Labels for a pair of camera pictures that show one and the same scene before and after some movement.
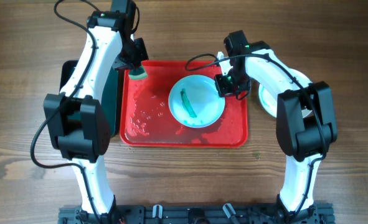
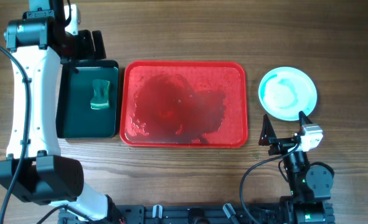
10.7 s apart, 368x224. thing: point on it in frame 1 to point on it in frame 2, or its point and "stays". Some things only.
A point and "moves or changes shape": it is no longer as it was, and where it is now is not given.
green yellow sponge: (137, 73) to (100, 98)
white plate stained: (195, 102) moves or changes shape
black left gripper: (141, 55) to (87, 52)
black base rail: (197, 214) stays
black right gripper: (223, 90) to (280, 145)
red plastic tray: (146, 120) stays
